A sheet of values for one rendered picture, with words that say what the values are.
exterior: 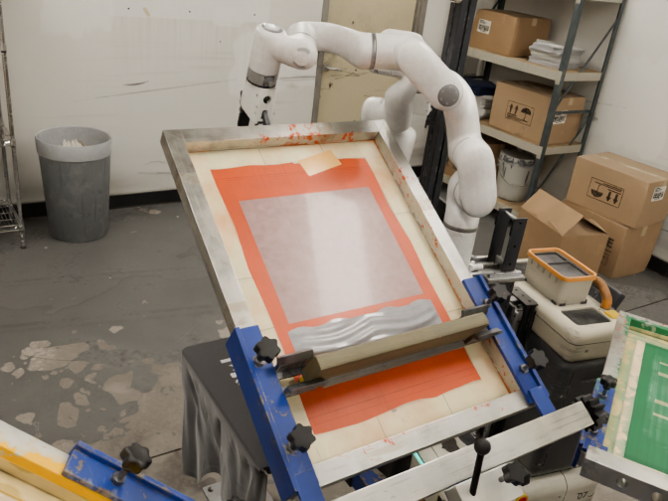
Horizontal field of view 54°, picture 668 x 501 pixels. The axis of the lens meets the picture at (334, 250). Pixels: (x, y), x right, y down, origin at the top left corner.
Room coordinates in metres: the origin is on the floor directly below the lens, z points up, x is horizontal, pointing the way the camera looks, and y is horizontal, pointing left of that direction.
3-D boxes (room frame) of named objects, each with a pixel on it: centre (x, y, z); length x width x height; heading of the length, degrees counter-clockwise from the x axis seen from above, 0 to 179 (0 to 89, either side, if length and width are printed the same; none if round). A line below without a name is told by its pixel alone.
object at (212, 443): (1.24, 0.21, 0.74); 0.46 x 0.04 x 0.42; 35
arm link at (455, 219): (1.67, -0.34, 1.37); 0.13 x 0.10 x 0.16; 9
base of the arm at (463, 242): (1.68, -0.35, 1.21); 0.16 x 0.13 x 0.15; 113
